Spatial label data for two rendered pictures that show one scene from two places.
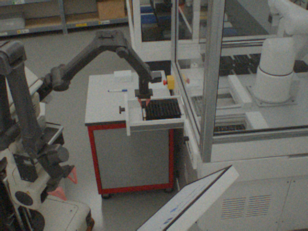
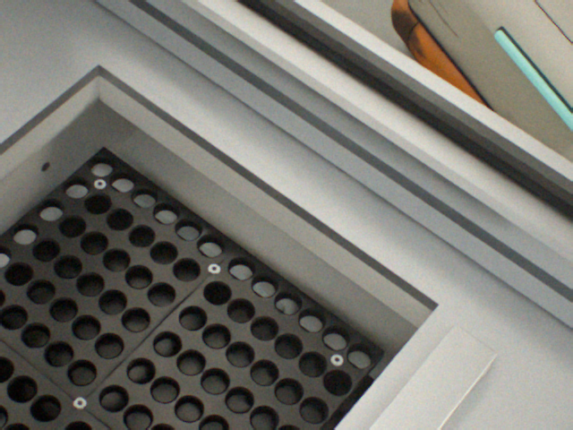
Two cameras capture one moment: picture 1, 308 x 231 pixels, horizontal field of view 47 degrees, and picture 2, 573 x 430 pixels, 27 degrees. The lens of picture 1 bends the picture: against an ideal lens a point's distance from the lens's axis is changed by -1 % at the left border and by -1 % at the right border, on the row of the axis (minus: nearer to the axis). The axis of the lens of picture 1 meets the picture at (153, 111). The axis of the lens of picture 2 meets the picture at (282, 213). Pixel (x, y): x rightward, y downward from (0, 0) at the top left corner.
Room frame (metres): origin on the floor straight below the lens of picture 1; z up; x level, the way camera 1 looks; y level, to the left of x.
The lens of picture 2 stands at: (1.64, -0.53, 1.39)
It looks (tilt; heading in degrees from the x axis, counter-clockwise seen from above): 56 degrees down; 124
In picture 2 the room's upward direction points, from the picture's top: 11 degrees clockwise
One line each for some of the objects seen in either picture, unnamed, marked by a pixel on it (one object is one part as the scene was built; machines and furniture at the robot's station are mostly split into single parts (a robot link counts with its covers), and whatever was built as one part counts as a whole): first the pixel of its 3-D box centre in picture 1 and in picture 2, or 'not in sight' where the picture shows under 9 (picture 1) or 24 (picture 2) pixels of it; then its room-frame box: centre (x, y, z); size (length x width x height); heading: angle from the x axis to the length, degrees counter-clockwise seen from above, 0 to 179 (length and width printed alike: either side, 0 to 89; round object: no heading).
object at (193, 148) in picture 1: (190, 143); not in sight; (1.45, -0.19, 0.87); 0.29 x 0.02 x 0.11; 5
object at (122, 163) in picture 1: (131, 136); not in sight; (2.14, 0.17, 0.38); 0.62 x 0.58 x 0.76; 5
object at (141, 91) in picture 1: (143, 89); not in sight; (1.71, 0.05, 1.05); 0.10 x 0.07 x 0.07; 95
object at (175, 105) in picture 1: (160, 111); not in sight; (1.75, -0.04, 0.87); 0.22 x 0.18 x 0.06; 95
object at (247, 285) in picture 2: not in sight; (226, 260); (1.45, -0.29, 0.90); 0.18 x 0.02 x 0.01; 5
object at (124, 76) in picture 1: (122, 76); not in sight; (2.35, 0.22, 0.79); 0.13 x 0.09 x 0.05; 96
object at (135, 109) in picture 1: (161, 112); not in sight; (1.75, -0.05, 0.86); 0.40 x 0.26 x 0.06; 95
